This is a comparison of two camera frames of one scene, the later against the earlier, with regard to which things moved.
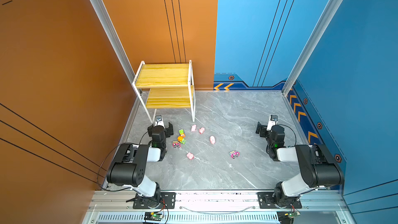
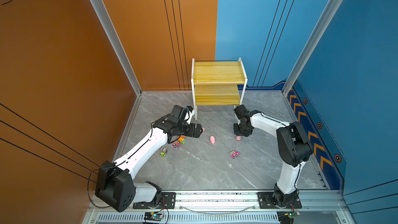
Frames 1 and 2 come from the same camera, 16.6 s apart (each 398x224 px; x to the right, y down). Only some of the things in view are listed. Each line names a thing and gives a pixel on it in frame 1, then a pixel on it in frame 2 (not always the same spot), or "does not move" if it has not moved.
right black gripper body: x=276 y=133 → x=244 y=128
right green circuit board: x=287 y=217 does not move
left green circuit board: x=153 y=216 does not move
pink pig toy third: x=212 y=140 does not move
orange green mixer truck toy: x=181 y=140 does not move
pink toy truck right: x=233 y=154 does not move
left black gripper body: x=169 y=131 → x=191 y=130
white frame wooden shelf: x=171 y=86 → x=215 y=83
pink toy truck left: x=176 y=144 does not move
